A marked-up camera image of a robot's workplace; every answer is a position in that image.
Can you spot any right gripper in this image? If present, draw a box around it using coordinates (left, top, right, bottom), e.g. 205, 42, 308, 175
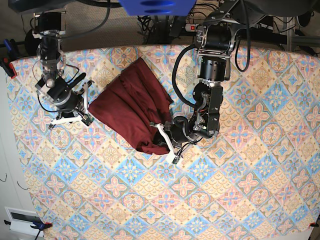
48, 80, 94, 129

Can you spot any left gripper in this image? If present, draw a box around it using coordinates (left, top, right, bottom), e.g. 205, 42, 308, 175
149, 121, 198, 165

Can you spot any dark red t-shirt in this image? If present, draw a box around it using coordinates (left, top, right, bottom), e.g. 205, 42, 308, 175
88, 57, 173, 155

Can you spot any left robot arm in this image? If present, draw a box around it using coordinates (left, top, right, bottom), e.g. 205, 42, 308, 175
150, 0, 250, 165

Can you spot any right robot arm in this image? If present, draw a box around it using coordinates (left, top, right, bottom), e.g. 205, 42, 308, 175
31, 12, 94, 130

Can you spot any black round stool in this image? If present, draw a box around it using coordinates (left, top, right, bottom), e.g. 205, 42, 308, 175
24, 29, 41, 56

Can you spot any clamp upper left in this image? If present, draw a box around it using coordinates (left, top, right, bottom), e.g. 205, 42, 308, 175
0, 39, 17, 79

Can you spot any patterned colourful tablecloth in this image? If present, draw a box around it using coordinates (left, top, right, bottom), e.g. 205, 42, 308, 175
5, 48, 320, 240

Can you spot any white power strip red switch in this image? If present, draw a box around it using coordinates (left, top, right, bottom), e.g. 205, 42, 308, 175
184, 23, 199, 33

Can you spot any blue handled clamp lower left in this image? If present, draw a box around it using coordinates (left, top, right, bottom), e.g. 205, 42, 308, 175
4, 220, 53, 240

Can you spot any blue plastic mount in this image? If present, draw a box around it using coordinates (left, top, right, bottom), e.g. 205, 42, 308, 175
118, 0, 196, 16

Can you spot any white wall socket box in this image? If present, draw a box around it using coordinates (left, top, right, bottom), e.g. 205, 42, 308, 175
4, 206, 41, 238

